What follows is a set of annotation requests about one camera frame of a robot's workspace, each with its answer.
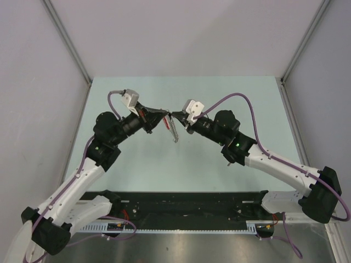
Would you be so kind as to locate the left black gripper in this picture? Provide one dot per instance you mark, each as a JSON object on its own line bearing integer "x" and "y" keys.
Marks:
{"x": 149, "y": 117}

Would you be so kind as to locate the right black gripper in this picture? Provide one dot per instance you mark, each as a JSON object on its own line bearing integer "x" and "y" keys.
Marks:
{"x": 181, "y": 116}

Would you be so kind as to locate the silver red keyring holder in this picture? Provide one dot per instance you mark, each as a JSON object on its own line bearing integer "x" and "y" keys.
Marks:
{"x": 170, "y": 125}

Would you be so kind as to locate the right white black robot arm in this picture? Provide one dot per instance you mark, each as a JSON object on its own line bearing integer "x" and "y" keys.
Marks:
{"x": 316, "y": 191}

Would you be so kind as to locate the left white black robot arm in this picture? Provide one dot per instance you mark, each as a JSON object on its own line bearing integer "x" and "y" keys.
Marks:
{"x": 50, "y": 225}

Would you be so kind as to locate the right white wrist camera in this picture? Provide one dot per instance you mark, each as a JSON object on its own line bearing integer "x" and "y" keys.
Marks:
{"x": 193, "y": 109}

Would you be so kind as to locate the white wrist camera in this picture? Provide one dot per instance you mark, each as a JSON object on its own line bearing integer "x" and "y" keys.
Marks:
{"x": 130, "y": 99}
{"x": 193, "y": 109}

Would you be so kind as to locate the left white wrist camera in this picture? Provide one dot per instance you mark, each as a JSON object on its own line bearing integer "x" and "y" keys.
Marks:
{"x": 130, "y": 99}

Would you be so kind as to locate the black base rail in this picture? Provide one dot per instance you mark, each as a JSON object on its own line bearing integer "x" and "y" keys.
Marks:
{"x": 192, "y": 210}

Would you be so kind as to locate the white slotted cable duct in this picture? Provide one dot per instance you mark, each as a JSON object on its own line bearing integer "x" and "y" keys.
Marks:
{"x": 118, "y": 227}

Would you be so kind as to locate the left aluminium frame post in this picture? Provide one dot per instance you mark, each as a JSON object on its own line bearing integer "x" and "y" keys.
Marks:
{"x": 66, "y": 39}

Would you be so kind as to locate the aluminium frame post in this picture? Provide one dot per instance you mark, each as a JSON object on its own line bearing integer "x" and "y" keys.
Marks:
{"x": 312, "y": 27}
{"x": 66, "y": 39}

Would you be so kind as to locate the right aluminium frame post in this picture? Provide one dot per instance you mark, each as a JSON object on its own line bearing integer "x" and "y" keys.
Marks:
{"x": 312, "y": 27}

